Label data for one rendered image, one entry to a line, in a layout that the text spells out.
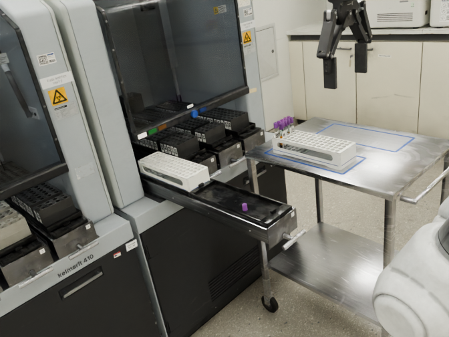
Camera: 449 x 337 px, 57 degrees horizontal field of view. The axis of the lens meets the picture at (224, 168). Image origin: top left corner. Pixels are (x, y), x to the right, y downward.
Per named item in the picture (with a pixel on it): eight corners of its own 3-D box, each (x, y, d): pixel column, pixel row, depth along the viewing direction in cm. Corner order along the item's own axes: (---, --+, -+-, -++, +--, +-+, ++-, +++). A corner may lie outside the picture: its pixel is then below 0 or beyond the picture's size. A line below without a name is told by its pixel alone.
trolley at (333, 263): (260, 308, 197) (238, 151, 162) (318, 259, 223) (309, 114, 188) (396, 394, 150) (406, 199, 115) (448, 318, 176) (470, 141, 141)
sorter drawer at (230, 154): (129, 141, 216) (125, 125, 213) (151, 132, 225) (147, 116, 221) (228, 171, 167) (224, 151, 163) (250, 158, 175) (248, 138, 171)
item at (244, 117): (246, 124, 189) (244, 111, 187) (249, 124, 188) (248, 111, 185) (228, 132, 183) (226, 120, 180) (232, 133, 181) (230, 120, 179)
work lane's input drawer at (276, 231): (135, 190, 164) (129, 170, 160) (162, 176, 172) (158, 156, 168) (281, 256, 114) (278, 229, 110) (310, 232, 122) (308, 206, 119)
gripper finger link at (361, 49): (354, 43, 99) (355, 43, 100) (354, 72, 102) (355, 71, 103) (365, 43, 97) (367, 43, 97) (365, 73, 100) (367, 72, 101)
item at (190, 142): (196, 148, 171) (194, 135, 169) (200, 149, 170) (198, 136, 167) (175, 159, 164) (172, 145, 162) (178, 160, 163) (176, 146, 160)
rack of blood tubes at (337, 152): (272, 152, 157) (270, 137, 154) (288, 142, 163) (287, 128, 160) (340, 170, 136) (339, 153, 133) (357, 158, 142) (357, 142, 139)
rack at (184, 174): (140, 175, 160) (136, 160, 157) (161, 165, 165) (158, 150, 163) (190, 195, 139) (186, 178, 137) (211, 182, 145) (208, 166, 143)
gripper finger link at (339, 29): (353, 13, 89) (350, 9, 88) (335, 60, 89) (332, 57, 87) (337, 13, 92) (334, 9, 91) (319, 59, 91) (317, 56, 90)
